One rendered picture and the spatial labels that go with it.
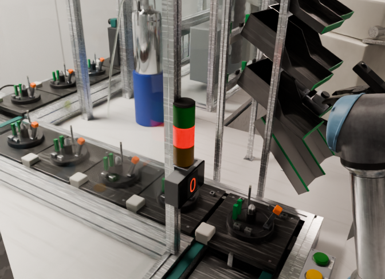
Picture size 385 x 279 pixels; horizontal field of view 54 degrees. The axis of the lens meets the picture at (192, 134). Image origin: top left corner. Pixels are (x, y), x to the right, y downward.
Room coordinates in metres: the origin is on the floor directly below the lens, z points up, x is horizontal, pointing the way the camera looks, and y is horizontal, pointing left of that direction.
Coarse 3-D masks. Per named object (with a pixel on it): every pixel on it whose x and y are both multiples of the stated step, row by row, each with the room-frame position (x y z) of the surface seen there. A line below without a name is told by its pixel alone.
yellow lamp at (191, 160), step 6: (174, 150) 0.75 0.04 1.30; (180, 150) 0.74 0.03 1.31; (186, 150) 0.74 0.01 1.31; (192, 150) 0.75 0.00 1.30; (174, 156) 0.75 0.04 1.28; (180, 156) 0.74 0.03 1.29; (186, 156) 0.74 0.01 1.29; (192, 156) 0.75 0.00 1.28; (174, 162) 0.75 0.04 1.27; (180, 162) 0.74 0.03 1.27; (186, 162) 0.74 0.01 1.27; (192, 162) 0.75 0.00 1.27
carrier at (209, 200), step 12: (204, 192) 1.03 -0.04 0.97; (216, 192) 1.03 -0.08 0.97; (192, 204) 0.95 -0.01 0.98; (204, 204) 0.97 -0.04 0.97; (216, 204) 0.98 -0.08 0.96; (180, 216) 0.91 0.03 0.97; (192, 216) 0.91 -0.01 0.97; (204, 216) 0.91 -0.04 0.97; (180, 228) 0.86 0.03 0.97; (192, 228) 0.86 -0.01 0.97
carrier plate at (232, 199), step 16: (224, 208) 0.95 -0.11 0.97; (224, 224) 0.88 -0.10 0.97; (288, 224) 0.88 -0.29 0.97; (224, 240) 0.81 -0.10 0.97; (272, 240) 0.82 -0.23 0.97; (288, 240) 0.82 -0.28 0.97; (240, 256) 0.76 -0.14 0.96; (256, 256) 0.75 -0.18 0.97; (272, 256) 0.75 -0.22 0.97; (272, 272) 0.71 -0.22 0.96
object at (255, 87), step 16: (256, 64) 1.21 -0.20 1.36; (272, 64) 1.24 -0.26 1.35; (240, 80) 1.17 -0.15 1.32; (256, 80) 1.13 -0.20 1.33; (288, 80) 1.20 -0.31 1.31; (256, 96) 1.13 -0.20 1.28; (288, 96) 1.19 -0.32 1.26; (288, 112) 1.12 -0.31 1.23; (304, 112) 1.15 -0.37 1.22; (288, 128) 1.05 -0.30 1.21; (304, 128) 1.07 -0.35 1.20
